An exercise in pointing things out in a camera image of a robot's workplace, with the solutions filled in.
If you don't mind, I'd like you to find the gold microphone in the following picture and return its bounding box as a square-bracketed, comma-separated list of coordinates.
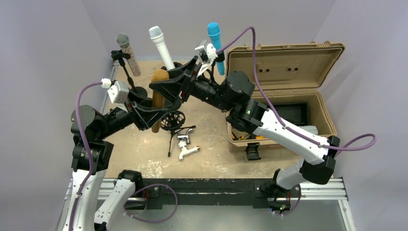
[151, 69, 169, 133]

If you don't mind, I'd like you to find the black tray in case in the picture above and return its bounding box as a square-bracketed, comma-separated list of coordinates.
[273, 102, 309, 126]

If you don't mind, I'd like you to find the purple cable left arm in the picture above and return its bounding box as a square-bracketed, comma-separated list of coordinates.
[68, 81, 104, 231]

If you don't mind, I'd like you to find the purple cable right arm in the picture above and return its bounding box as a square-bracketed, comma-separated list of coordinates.
[215, 26, 377, 152]

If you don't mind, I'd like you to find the tan plastic case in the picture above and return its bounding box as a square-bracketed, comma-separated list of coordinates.
[226, 41, 345, 138]

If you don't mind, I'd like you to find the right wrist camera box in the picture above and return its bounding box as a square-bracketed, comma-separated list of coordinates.
[195, 39, 217, 76]

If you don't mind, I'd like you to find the black tripod shock mount stand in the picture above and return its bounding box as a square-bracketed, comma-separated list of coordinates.
[160, 111, 196, 157]

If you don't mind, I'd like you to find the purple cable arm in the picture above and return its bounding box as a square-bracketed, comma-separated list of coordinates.
[215, 26, 377, 152]
[68, 81, 104, 231]

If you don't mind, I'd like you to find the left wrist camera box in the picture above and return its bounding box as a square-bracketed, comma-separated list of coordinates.
[107, 81, 129, 104]

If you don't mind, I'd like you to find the black stand with clip right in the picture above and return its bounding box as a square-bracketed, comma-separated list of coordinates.
[199, 43, 225, 76]

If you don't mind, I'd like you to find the grey block in case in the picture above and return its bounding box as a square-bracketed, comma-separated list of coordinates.
[300, 125, 319, 135]

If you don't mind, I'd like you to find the glitter silver microphone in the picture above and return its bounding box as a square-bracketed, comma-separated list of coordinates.
[115, 33, 141, 77]

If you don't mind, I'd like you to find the white microphone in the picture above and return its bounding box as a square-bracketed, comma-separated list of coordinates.
[149, 26, 174, 69]

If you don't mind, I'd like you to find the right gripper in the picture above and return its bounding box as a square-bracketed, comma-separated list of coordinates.
[151, 56, 232, 114]

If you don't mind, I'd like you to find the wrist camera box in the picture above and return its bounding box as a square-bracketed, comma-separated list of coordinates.
[195, 39, 217, 76]
[107, 81, 129, 104]

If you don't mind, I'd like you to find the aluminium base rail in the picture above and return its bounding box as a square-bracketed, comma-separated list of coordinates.
[59, 178, 355, 231]

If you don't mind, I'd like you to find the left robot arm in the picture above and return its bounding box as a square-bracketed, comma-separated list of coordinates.
[63, 102, 180, 231]

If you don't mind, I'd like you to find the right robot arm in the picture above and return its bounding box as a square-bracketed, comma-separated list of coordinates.
[149, 58, 338, 196]

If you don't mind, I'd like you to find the black stand with clip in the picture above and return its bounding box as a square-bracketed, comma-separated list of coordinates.
[111, 50, 148, 102]
[199, 43, 225, 76]

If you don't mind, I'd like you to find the purple cable at base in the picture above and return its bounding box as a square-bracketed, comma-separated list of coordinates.
[123, 184, 179, 224]

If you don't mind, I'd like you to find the white chrome faucet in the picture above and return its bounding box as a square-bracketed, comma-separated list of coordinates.
[177, 128, 201, 160]

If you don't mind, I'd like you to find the black stand with clip left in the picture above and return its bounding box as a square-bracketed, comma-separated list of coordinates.
[111, 50, 148, 102]

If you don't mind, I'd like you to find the blue microphone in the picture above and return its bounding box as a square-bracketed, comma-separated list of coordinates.
[207, 22, 225, 76]

